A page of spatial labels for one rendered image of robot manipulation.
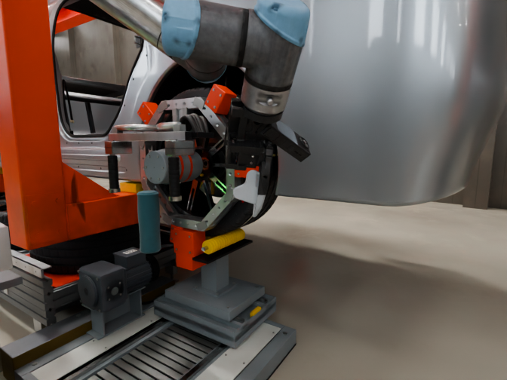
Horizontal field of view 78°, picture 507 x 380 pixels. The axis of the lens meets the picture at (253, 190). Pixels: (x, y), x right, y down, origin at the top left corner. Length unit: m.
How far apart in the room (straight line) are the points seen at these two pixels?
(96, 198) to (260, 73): 1.29
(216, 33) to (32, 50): 1.17
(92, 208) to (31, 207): 0.25
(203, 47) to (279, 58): 0.10
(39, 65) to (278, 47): 1.22
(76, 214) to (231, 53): 1.26
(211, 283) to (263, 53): 1.28
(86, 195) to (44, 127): 0.34
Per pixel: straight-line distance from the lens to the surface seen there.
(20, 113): 1.49
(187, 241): 1.38
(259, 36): 0.45
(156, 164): 1.24
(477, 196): 5.61
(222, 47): 0.45
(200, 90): 1.40
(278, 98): 0.49
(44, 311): 1.78
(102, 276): 1.48
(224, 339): 1.48
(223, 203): 1.22
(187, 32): 0.45
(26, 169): 1.49
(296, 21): 0.45
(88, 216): 1.62
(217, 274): 1.55
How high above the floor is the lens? 0.94
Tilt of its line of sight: 8 degrees down
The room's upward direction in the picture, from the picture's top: straight up
